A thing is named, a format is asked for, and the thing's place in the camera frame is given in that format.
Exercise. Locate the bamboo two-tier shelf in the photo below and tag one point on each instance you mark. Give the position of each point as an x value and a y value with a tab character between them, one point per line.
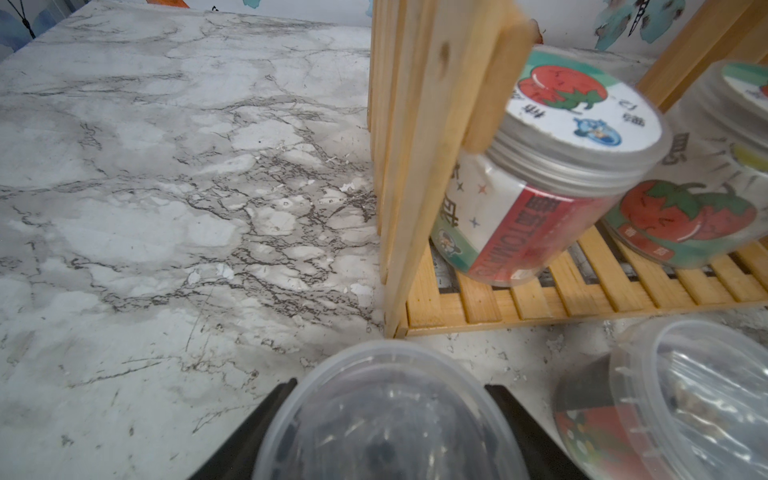
441	75

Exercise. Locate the tomato lid jar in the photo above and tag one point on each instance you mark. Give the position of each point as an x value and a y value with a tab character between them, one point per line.
708	196
573	140

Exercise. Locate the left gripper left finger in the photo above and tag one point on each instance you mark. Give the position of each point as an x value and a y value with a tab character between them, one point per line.
236	457

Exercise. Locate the red seed plastic jar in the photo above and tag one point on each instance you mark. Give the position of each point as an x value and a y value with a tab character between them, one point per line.
678	398

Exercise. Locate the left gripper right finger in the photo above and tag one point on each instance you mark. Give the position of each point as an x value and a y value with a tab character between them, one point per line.
544	459

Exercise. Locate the purple seed plastic jar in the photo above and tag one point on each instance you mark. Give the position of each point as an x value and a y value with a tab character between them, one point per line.
389	409

